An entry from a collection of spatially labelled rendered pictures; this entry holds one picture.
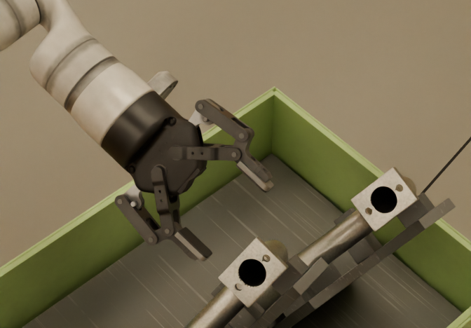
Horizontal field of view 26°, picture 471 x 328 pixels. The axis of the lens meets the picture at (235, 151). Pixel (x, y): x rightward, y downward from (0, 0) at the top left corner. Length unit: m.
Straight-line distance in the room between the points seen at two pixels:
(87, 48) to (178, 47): 1.85
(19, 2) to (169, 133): 0.19
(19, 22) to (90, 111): 0.12
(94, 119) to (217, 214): 0.46
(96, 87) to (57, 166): 1.62
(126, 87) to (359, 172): 0.45
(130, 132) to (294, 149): 0.51
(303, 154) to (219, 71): 1.37
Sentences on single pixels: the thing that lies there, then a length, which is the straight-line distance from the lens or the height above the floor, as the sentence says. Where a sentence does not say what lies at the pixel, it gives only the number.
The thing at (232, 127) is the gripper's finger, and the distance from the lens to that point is 0.95.
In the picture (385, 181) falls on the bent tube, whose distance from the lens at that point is 1.00.
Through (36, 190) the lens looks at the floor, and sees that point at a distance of 2.54.
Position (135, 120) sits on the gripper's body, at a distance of 0.95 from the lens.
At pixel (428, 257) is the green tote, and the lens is 1.33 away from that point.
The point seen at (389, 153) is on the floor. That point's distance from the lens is 2.59.
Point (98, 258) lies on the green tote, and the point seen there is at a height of 0.87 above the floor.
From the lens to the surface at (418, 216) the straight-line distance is 1.06.
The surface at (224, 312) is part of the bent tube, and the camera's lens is 1.10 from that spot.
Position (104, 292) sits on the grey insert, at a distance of 1.33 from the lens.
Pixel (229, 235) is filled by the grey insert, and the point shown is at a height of 0.85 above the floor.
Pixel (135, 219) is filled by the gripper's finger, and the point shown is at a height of 1.17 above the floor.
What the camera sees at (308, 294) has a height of 0.95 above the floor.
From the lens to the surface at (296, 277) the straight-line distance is 0.99.
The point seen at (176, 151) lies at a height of 1.24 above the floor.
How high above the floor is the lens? 1.97
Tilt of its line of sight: 50 degrees down
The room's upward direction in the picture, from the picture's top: straight up
